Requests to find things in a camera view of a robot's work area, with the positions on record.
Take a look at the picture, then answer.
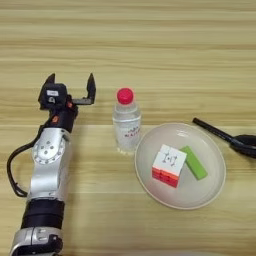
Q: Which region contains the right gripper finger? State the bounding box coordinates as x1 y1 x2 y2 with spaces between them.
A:
235 134 256 147
231 143 256 159

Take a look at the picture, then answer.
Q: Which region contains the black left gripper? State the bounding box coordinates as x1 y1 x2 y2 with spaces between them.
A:
42 72 97 134

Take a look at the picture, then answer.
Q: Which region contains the black marker pen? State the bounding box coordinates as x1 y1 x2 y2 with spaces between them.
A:
192 116 240 146

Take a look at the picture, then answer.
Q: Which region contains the clear bottle red cap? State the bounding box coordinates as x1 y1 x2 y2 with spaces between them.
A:
112 87 142 156

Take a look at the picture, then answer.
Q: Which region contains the white and red puzzle cube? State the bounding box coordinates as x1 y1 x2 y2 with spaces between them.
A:
151 143 188 189

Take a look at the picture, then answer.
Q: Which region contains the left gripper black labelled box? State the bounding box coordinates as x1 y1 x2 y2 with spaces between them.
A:
37 83 68 112

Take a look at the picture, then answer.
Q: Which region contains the green rectangular block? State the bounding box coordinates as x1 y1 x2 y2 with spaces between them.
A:
179 145 209 181

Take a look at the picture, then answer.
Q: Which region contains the white round plate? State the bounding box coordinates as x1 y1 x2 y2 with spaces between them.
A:
134 122 227 211

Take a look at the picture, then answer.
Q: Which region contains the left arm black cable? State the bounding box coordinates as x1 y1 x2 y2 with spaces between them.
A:
6 124 46 198

